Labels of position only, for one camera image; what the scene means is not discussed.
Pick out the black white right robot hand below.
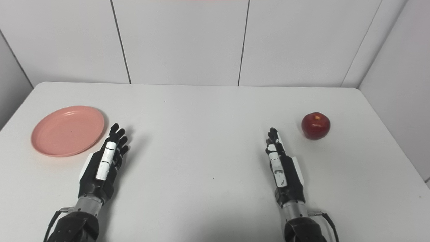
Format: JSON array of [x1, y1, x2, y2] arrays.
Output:
[[265, 127, 307, 206]]

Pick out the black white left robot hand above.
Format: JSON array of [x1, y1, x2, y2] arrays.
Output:
[[78, 123, 130, 204]]

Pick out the pink plastic plate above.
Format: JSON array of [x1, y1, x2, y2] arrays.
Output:
[[31, 106, 105, 157]]

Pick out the red apple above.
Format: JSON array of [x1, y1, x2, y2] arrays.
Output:
[[301, 112, 331, 140]]

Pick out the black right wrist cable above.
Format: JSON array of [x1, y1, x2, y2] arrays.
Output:
[[307, 209, 339, 242]]

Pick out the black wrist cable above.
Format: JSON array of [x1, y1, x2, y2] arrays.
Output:
[[307, 209, 339, 242], [43, 207, 73, 242]]

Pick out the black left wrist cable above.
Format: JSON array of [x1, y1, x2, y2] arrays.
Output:
[[43, 207, 73, 242]]

